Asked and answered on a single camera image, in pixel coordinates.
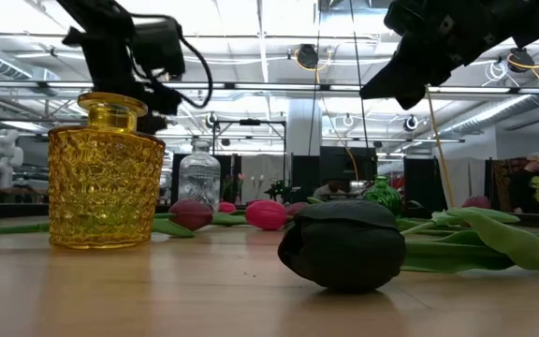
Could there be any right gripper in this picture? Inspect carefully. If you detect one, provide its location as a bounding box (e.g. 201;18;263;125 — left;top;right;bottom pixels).
360;0;539;111

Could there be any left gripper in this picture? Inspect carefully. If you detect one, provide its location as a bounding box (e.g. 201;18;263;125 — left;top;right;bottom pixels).
62;25;182;136

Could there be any black tulip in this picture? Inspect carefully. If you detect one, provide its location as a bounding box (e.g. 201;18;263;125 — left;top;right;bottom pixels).
277;199;539;292

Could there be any clear glass vase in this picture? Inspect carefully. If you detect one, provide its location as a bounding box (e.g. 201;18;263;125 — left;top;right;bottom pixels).
178;139;222;212

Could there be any yellow glass vase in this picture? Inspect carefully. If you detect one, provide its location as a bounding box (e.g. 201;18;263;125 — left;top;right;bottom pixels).
48;92;167;250

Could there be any green glass vase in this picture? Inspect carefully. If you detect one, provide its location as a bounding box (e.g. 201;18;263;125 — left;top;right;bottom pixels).
362;175;404;217

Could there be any black screen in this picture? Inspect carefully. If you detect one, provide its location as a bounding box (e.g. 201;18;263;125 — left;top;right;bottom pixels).
319;146;378;184

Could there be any person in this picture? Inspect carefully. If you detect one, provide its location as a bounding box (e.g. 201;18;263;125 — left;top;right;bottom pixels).
313;180;351;201
512;152;539;214

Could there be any white robot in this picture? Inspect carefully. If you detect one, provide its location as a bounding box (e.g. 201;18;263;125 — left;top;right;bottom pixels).
0;129;25;189

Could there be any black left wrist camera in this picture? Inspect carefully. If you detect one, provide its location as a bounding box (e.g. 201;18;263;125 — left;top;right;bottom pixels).
131;15;187;80

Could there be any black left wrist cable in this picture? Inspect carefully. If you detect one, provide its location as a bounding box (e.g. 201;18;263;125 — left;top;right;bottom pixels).
175;35;214;110

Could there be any yellow hanging cable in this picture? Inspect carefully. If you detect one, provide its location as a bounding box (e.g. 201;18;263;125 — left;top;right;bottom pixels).
425;85;456;210
318;95;360;183

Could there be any black stand frame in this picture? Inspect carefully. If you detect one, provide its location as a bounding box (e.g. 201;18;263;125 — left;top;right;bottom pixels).
211;118;288;203

